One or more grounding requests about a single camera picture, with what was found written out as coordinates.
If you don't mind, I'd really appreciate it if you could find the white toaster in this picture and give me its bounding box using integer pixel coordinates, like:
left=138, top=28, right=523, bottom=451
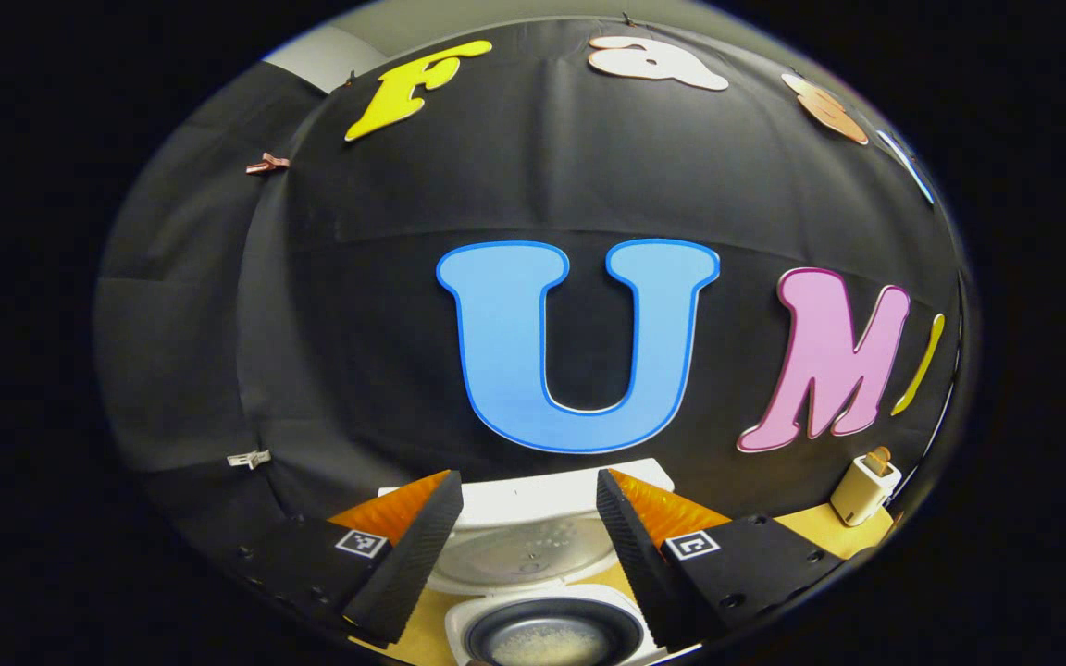
left=829, top=453, right=902, bottom=528

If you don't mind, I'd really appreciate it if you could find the black backdrop cloth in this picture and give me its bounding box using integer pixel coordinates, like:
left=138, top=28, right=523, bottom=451
left=93, top=17, right=969, bottom=593

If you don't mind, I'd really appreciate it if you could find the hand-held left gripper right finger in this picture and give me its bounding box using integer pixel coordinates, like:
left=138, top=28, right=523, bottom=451
left=596, top=467, right=853, bottom=653

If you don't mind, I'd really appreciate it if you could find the white rice cooker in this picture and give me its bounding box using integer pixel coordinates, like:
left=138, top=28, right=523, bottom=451
left=378, top=458, right=677, bottom=666

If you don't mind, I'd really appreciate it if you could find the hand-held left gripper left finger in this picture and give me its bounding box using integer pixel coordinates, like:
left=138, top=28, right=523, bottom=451
left=218, top=469, right=465, bottom=648

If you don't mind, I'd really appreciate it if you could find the small white rice portion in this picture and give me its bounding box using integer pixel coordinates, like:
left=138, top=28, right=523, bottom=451
left=491, top=620, right=603, bottom=666

